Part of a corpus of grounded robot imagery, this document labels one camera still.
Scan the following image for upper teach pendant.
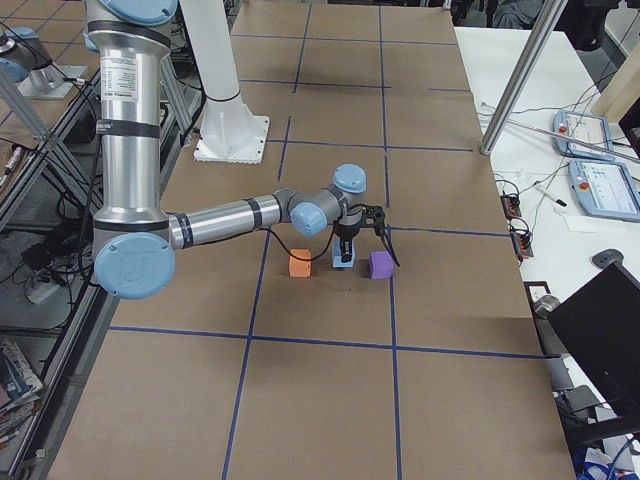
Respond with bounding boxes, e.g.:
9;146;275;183
553;110;614;161

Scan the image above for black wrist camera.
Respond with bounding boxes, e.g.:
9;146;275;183
360;205;386;235

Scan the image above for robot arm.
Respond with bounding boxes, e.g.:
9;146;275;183
85;1;367;300

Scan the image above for light blue foam block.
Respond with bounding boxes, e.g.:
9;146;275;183
332;243;355;268

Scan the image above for orange foam block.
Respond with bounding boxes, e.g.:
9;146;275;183
288;249;312;278

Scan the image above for orange connector box near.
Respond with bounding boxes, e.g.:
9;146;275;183
509;227;534;260

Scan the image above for orange connector box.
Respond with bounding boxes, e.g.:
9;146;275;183
500;194;522;219
509;227;534;260

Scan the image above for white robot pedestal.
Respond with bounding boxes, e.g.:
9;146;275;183
180;0;270;164

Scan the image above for neighbour robot arm base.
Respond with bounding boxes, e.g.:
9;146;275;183
1;27;87;100

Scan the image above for purple foam block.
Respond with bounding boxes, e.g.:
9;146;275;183
369;251;395;280

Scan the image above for black laptop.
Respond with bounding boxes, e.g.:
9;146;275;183
548;262;639;415

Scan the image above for metal cup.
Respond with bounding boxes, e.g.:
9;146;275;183
533;294;561;319

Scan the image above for orange connector box far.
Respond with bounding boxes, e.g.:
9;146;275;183
500;194;522;219

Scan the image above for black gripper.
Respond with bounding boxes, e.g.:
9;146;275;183
335;222;360;262

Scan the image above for stack of books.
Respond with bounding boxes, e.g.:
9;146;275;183
1;337;45;447

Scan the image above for lower teach pendant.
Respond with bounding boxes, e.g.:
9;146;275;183
568;159;639;223

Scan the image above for aluminium frame post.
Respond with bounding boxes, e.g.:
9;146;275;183
480;0;568;155

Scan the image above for teach pendant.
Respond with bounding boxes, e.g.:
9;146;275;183
553;110;614;161
568;159;639;223

